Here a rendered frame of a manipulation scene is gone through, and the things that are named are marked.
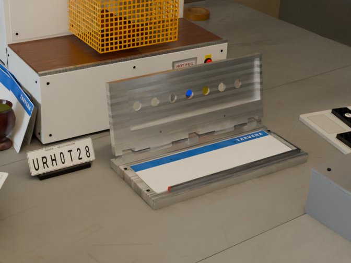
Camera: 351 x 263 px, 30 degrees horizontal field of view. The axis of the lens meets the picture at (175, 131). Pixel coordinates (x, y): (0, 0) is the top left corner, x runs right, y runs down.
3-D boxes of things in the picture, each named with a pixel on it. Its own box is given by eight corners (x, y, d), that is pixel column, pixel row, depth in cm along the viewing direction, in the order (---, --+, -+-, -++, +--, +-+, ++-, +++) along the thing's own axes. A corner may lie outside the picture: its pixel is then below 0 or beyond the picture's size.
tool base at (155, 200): (153, 210, 141) (154, 195, 139) (110, 166, 156) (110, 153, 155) (307, 162, 163) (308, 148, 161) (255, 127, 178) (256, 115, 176)
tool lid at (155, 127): (108, 83, 147) (105, 82, 149) (116, 162, 153) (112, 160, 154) (261, 53, 169) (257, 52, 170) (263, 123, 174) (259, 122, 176)
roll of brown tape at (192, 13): (203, 12, 268) (203, 6, 267) (213, 20, 260) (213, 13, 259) (179, 13, 265) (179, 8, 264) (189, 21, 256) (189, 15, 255)
